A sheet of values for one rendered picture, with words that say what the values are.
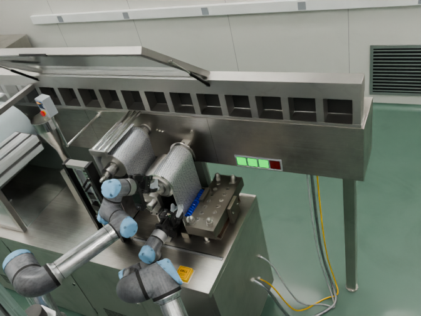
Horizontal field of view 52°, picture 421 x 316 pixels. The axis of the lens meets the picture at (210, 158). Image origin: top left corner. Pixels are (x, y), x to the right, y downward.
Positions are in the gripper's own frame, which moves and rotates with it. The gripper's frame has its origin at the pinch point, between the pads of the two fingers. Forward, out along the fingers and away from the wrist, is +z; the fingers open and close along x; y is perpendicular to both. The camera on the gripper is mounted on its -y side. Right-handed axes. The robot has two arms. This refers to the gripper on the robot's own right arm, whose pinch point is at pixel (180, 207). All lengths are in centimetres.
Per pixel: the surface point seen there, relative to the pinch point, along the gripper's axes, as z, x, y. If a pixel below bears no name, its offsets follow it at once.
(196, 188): 16.7, -0.3, -2.4
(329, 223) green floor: 101, -48, -109
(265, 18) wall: 263, 44, -12
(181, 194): 3.9, -0.2, 5.6
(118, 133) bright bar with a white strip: 12.1, 33.3, 34.6
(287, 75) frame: 36, -51, 57
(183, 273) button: -26.3, -10.2, -16.5
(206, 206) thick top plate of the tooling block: 8.6, -9.1, -6.3
